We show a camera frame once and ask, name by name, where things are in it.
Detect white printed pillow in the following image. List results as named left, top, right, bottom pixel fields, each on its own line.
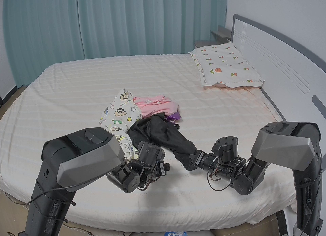
left=188, top=40, right=265, bottom=88

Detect black cable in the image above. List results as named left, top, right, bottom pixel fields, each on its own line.
left=29, top=163, right=126, bottom=205
left=207, top=157, right=231, bottom=193

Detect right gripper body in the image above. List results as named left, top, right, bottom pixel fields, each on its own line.
left=191, top=150, right=217, bottom=172

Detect black T-shirt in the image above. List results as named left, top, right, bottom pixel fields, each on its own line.
left=127, top=114, right=198, bottom=171

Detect grey bedside table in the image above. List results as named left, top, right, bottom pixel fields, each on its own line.
left=195, top=25, right=233, bottom=50

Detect purple garment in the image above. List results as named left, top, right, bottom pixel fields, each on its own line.
left=164, top=111, right=182, bottom=123

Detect bed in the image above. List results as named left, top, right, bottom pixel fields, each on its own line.
left=0, top=14, right=326, bottom=233

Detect white printed pyjama top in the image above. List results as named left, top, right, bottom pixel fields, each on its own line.
left=99, top=87, right=143, bottom=166

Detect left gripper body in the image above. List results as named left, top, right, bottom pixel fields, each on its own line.
left=152, top=161, right=170, bottom=180

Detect pink garment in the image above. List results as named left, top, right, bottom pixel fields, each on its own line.
left=133, top=94, right=179, bottom=118

